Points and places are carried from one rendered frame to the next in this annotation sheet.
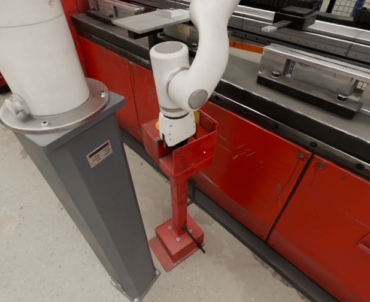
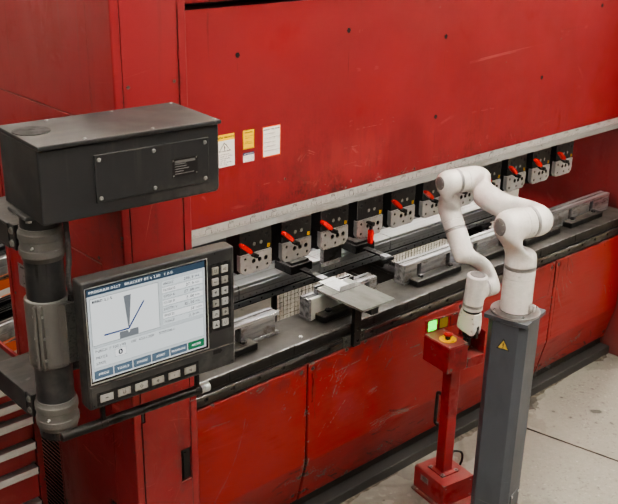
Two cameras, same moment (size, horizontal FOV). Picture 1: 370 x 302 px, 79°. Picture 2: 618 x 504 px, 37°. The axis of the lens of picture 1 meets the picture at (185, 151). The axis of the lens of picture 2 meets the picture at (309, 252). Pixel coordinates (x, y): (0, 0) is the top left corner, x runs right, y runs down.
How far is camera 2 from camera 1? 388 cm
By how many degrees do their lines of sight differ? 74
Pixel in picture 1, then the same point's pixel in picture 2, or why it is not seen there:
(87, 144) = not seen: hidden behind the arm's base
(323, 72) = (434, 259)
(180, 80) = (494, 281)
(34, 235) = not seen: outside the picture
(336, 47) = (384, 247)
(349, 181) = not seen: hidden behind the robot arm
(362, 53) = (396, 243)
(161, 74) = (486, 286)
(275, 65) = (412, 271)
